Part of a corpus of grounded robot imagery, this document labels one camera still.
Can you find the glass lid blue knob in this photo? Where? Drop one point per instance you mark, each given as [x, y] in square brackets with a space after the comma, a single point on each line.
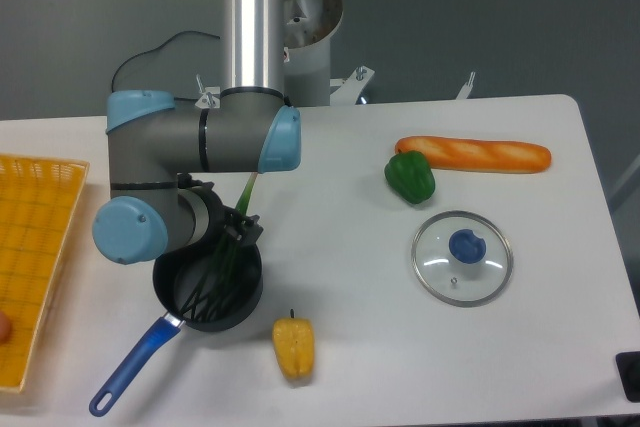
[462, 258]

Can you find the orange baguette bread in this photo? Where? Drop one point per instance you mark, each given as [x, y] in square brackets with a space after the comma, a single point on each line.
[496, 156]

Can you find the yellow bell pepper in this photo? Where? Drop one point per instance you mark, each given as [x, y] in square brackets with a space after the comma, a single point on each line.
[293, 341]

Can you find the white robot mount stand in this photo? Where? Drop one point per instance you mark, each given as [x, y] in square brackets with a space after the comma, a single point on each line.
[315, 57]

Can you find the black pot blue handle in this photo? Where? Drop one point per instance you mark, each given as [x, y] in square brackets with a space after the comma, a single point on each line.
[174, 276]

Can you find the yellow woven basket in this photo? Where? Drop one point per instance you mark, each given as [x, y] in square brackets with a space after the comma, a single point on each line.
[39, 197]

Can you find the green bell pepper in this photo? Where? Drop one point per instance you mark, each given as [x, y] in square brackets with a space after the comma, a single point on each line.
[409, 174]

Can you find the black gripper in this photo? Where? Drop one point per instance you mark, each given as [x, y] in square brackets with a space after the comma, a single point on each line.
[210, 216]

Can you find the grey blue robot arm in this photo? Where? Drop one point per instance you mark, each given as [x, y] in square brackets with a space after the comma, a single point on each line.
[152, 142]

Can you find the green onion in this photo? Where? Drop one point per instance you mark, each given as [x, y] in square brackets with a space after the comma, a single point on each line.
[214, 294]

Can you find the black object at edge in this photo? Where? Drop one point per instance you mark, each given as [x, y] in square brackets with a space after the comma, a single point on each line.
[628, 365]

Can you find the white bracket right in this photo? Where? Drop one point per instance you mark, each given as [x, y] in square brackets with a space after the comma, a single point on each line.
[466, 89]

